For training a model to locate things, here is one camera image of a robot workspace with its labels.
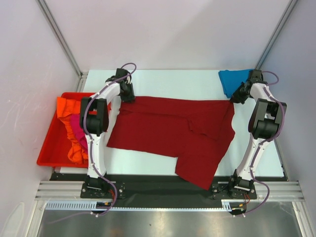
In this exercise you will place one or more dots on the pink t shirt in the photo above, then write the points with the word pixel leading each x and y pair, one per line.
pixel 78 131

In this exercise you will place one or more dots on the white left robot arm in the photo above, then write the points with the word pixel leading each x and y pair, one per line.
pixel 98 122

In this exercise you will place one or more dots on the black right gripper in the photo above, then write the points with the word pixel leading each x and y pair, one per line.
pixel 237 98

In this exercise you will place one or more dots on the white slotted cable duct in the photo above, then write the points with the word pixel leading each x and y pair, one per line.
pixel 101 206

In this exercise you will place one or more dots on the right aluminium corner post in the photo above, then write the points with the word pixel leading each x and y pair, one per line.
pixel 276 33

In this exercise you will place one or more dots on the folded blue t shirt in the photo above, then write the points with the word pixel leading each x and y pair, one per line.
pixel 231 80

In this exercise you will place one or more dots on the dark red t shirt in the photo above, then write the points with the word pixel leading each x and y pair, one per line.
pixel 197 133

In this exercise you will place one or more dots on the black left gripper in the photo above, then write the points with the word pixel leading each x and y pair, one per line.
pixel 131 97

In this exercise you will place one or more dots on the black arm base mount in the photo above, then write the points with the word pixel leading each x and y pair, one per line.
pixel 102 190

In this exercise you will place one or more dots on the aluminium frame rail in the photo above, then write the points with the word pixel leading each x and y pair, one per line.
pixel 71 190

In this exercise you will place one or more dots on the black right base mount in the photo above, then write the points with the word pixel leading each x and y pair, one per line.
pixel 223 190

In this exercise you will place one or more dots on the orange t shirt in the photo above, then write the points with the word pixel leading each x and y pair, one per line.
pixel 68 112

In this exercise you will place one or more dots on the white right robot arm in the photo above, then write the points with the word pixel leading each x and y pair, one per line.
pixel 265 124

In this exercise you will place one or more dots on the aluminium corner post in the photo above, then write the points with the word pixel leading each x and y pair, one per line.
pixel 276 33
pixel 59 35

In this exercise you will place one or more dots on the left aluminium corner post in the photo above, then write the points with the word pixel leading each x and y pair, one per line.
pixel 59 35

